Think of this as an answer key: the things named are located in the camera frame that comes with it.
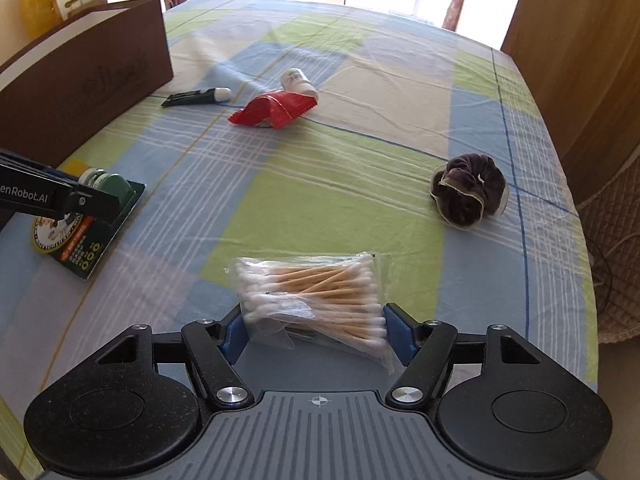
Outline dark green tube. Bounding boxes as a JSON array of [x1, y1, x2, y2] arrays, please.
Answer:
[[162, 88, 231, 107]]

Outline brown storage box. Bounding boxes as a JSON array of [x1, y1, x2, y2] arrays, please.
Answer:
[[1, 0, 174, 166]]

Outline plaid bed sheet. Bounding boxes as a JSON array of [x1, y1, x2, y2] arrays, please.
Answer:
[[1, 0, 598, 479]]

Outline cotton swab bag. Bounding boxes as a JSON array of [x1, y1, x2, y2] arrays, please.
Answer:
[[228, 252, 394, 373]]

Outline beige quilted cushion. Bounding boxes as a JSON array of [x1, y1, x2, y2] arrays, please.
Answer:
[[578, 160, 640, 344]]

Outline wooden wardrobe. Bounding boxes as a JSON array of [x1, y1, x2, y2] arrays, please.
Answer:
[[502, 0, 639, 203]]

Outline white pill bottle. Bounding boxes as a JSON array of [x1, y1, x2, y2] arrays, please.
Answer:
[[280, 68, 319, 101]]

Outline green card blister pack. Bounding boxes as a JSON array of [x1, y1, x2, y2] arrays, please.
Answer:
[[32, 167, 145, 280]]

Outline red sachet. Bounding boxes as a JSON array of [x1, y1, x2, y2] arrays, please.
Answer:
[[228, 91, 317, 130]]

